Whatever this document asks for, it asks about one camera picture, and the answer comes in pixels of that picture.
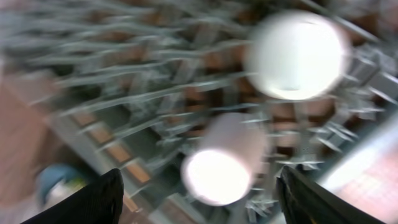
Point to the grey dishwasher rack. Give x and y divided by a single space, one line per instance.
134 84

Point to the dark blue plate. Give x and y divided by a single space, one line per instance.
57 182

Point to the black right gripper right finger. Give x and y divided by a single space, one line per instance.
303 201

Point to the white cup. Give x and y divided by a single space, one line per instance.
297 55

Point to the pink cup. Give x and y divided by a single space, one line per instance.
227 159

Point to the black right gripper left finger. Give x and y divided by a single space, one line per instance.
100 202

